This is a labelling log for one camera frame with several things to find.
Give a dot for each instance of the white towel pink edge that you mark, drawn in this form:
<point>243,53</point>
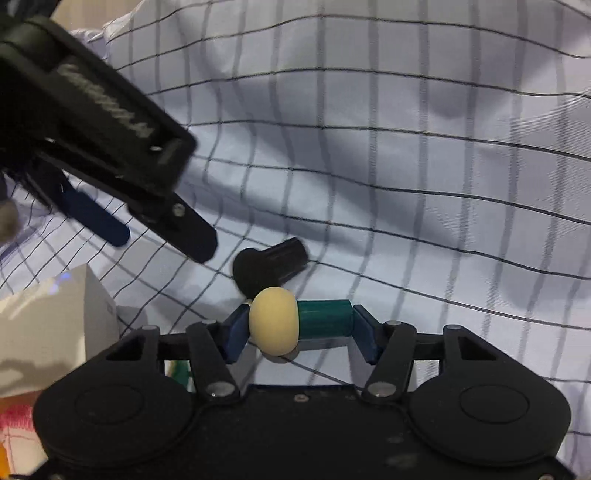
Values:
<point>16,424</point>

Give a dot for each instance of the black peg doll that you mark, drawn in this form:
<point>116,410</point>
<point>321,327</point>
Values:
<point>268,265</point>

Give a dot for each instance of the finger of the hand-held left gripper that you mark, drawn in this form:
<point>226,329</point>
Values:
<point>184,230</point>
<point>99,221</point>

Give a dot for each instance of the checked light blue cloth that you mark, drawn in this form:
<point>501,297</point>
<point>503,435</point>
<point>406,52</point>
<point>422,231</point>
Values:
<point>415,138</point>

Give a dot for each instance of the white cardboard box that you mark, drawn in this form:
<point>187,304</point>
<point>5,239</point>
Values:
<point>51,332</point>

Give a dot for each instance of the teal peg doll cream head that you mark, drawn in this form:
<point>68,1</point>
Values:
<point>318,323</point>

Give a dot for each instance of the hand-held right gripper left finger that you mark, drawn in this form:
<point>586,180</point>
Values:
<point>235,332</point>

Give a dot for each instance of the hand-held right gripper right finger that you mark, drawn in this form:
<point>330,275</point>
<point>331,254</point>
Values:
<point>367,332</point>

